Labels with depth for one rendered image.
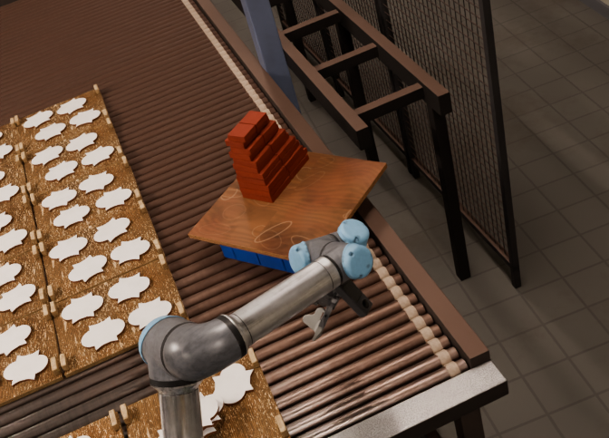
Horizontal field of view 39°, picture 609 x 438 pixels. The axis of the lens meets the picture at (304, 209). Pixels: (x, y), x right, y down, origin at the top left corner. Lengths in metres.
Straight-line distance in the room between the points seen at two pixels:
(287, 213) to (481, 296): 1.30
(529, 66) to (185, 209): 2.71
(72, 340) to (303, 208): 0.85
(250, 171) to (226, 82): 1.14
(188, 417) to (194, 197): 1.52
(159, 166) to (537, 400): 1.74
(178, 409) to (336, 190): 1.21
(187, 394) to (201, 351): 0.16
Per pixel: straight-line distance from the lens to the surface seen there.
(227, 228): 2.80
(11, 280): 3.19
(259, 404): 2.39
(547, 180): 4.36
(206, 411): 2.34
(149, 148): 3.60
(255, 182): 2.82
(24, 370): 2.82
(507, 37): 5.58
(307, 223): 2.71
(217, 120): 3.62
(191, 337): 1.69
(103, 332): 2.79
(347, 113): 3.20
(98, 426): 2.55
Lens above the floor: 2.73
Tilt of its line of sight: 38 degrees down
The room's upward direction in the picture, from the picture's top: 17 degrees counter-clockwise
